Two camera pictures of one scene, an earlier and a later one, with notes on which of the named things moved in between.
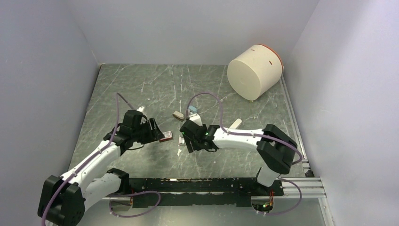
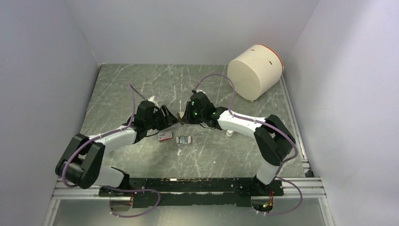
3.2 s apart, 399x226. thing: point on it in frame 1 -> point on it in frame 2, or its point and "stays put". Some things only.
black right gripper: [191, 145] -> [187, 117]
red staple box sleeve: [168, 136] stays put
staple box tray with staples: [181, 141] stays put
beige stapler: [178, 116] stays put
